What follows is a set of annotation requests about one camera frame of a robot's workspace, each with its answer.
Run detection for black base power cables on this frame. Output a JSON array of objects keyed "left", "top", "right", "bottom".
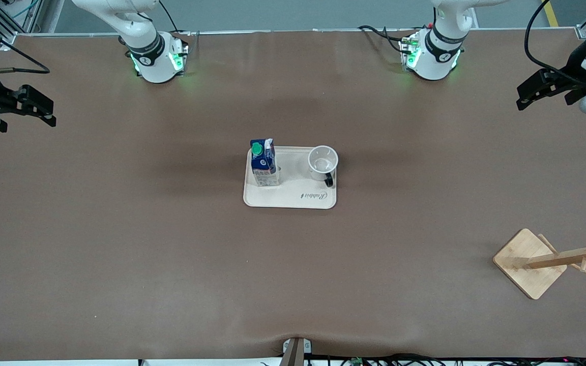
[{"left": 358, "top": 24, "right": 417, "bottom": 54}]

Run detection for wooden cup rack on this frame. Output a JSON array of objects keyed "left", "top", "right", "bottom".
[{"left": 492, "top": 219, "right": 586, "bottom": 300}]

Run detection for blue white milk carton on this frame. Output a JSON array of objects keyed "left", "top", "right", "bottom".
[{"left": 249, "top": 138, "right": 279, "bottom": 188}]

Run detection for thin black base cable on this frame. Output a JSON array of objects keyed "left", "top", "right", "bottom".
[{"left": 158, "top": 0, "right": 200, "bottom": 51}]

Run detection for metal table edge bracket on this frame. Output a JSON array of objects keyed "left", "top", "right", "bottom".
[{"left": 282, "top": 337, "right": 312, "bottom": 366}]

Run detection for cream plastic tray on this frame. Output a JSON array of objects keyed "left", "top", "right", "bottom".
[{"left": 243, "top": 146, "right": 337, "bottom": 209}]

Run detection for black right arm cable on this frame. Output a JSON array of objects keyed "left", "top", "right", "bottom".
[{"left": 0, "top": 13, "right": 50, "bottom": 75}]

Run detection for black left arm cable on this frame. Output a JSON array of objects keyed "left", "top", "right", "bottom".
[{"left": 524, "top": 0, "right": 586, "bottom": 88}]

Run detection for brown table mat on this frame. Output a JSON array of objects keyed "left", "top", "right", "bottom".
[{"left": 0, "top": 29, "right": 586, "bottom": 362}]

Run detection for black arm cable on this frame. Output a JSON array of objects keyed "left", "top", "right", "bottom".
[
  {"left": 0, "top": 13, "right": 50, "bottom": 75},
  {"left": 524, "top": 0, "right": 586, "bottom": 88}
]

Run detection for white cup black handle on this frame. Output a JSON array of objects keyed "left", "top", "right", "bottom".
[{"left": 307, "top": 145, "right": 339, "bottom": 187}]

